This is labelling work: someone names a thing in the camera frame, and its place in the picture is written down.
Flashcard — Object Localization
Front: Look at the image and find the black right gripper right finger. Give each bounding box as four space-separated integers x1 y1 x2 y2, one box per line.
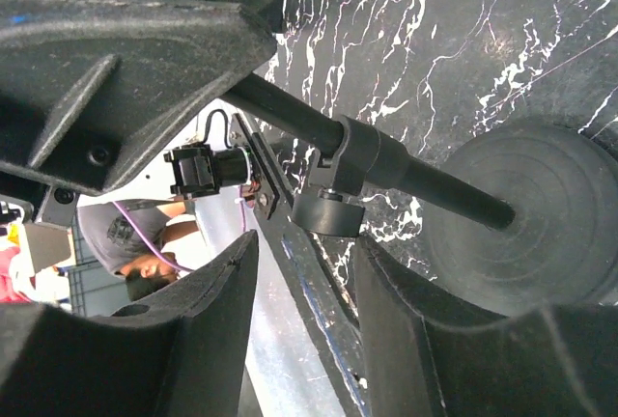
354 236 617 416

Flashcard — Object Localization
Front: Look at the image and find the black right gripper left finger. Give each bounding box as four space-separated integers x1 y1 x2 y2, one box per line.
1 231 259 416

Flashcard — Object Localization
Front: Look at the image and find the black round base stand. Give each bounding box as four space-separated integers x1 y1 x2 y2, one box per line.
223 74 617 316

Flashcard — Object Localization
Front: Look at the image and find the person in grey shirt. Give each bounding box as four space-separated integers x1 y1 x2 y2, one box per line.
77 199 198 301

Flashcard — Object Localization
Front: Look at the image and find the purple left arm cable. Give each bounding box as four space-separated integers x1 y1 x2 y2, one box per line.
113 184 250 273

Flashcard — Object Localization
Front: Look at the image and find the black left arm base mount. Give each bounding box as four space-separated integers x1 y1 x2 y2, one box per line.
163 108 280 219

